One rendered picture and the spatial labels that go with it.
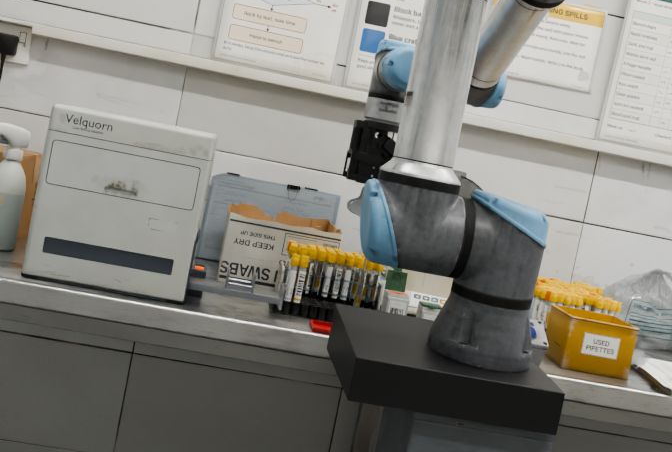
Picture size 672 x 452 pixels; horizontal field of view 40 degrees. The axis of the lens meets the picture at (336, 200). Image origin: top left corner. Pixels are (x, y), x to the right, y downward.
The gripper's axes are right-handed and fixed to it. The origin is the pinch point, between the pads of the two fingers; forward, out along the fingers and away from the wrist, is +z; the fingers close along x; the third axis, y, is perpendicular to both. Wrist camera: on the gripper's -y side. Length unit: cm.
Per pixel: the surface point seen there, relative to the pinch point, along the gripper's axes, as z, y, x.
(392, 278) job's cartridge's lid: 8.3, -5.3, 2.1
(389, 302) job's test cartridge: 12.1, -4.6, 7.1
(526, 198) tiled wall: -11, -46, -51
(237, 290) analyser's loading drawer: 14.2, 23.3, 11.1
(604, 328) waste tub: 9.4, -44.9, 10.1
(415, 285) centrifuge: 11.2, -14.2, -15.6
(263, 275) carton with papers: 15.0, 17.4, -16.7
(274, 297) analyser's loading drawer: 14.2, 16.7, 11.5
